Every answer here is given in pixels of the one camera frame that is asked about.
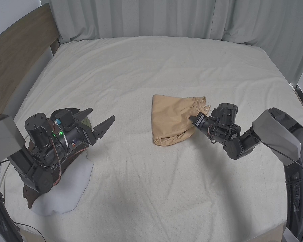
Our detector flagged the beige shorts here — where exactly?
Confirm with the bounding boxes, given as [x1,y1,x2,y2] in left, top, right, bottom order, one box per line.
[152,94,212,147]

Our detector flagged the bed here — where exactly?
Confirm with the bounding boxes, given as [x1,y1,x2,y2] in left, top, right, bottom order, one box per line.
[0,3,303,241]

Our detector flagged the black garment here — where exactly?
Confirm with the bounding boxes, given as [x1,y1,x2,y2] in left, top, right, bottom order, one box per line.
[52,107,80,118]

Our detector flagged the white garment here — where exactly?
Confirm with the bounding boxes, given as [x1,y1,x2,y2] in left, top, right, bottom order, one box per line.
[30,155,94,216]

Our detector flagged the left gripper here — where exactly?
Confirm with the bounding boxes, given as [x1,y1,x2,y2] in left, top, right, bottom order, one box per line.
[64,108,115,150]

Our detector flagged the brown garment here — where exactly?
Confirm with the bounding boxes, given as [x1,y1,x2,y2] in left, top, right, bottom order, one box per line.
[23,107,89,209]

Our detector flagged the pale grey-green curtain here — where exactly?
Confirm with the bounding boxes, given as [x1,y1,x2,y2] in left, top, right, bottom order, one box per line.
[212,0,303,86]
[38,0,226,43]

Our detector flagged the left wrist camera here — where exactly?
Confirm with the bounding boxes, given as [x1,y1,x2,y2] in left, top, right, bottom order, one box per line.
[54,109,75,130]

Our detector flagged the black cable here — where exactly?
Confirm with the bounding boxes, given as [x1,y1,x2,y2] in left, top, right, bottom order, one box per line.
[14,222,44,239]

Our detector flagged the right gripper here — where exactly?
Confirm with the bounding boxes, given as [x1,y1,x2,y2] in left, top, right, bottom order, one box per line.
[195,112,214,133]

